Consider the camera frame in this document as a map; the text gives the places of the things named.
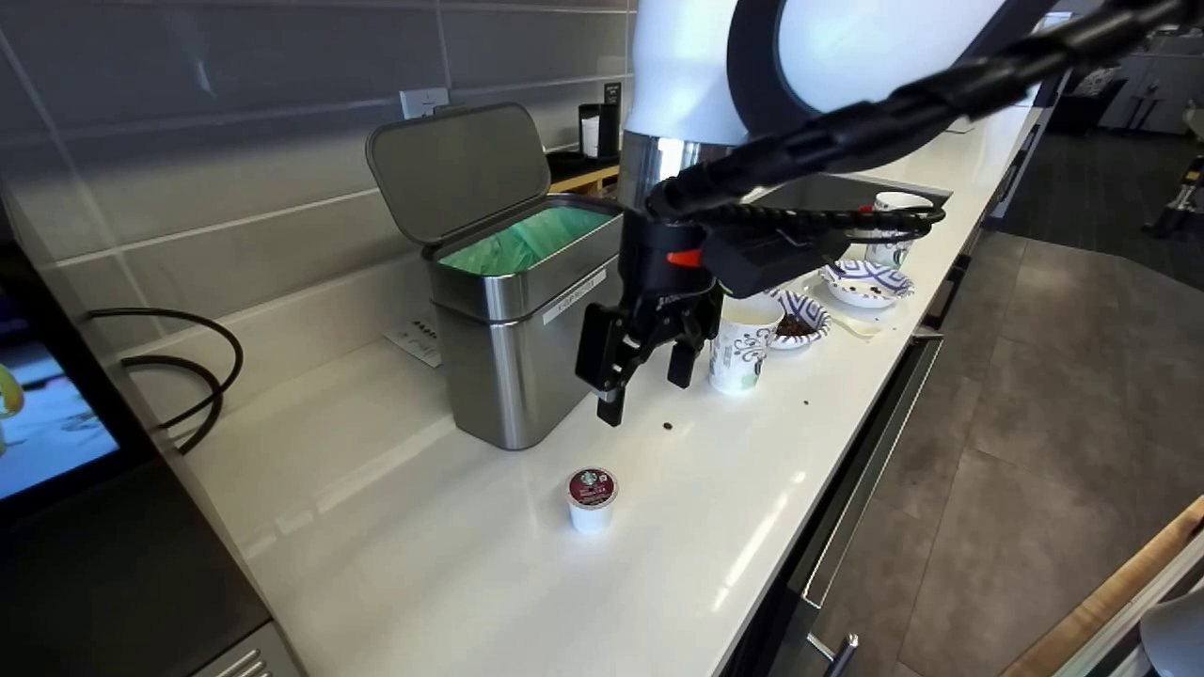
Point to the stainless steel lidded bin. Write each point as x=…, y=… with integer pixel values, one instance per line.
x=529, y=340

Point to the black canister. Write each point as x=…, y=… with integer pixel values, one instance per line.
x=610, y=118

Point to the coffee bean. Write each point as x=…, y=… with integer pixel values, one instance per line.
x=667, y=428

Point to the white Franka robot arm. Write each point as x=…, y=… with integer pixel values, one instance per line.
x=681, y=63

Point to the green bin liner bag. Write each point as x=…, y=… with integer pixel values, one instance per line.
x=529, y=242

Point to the blue patterned paper plate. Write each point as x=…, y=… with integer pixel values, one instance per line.
x=866, y=293

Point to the coffee grounds pile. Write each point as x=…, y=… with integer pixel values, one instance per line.
x=793, y=324

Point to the small white box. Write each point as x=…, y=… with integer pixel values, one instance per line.
x=589, y=128

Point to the blue patterned paper bowl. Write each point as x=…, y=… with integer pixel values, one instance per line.
x=802, y=331

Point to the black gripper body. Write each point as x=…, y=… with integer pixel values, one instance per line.
x=664, y=269

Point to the white wall outlet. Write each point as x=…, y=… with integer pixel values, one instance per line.
x=422, y=103

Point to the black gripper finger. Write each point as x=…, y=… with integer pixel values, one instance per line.
x=687, y=358
x=608, y=358

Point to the black monitor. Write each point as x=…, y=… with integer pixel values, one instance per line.
x=50, y=428

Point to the white coffee pod cup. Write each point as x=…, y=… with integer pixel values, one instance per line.
x=592, y=494

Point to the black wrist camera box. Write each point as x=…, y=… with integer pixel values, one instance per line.
x=783, y=259

